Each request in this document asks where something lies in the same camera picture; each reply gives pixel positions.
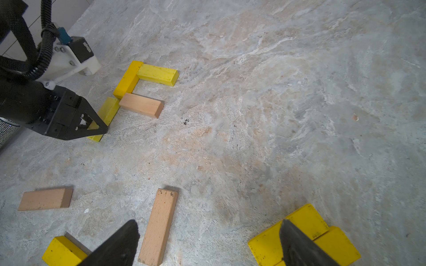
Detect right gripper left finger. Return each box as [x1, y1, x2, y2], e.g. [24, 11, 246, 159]
[78, 219, 140, 266]

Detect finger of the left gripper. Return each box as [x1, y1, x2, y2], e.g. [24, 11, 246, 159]
[46, 96, 108, 140]

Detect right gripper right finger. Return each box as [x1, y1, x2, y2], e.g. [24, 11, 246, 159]
[279, 219, 338, 266]

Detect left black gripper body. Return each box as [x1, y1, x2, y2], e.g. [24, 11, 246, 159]
[1, 79, 82, 136]

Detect natural wood block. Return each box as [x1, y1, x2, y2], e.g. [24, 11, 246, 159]
[119, 93, 164, 119]
[18, 188, 73, 211]
[138, 189, 179, 266]

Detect yellow block bottom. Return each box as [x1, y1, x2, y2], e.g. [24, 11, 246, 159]
[42, 236, 88, 266]

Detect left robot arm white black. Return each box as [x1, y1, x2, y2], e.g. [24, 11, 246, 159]
[1, 1, 108, 140]

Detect yellow block right pair inner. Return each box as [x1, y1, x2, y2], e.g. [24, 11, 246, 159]
[247, 204, 329, 266]

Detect yellow block pair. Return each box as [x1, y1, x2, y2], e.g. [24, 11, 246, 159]
[313, 227, 361, 266]
[247, 204, 329, 266]

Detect yellow block right pair outer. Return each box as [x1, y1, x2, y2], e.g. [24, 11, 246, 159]
[313, 227, 361, 266]

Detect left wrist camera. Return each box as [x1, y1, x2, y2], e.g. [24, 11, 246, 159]
[37, 37, 101, 90]

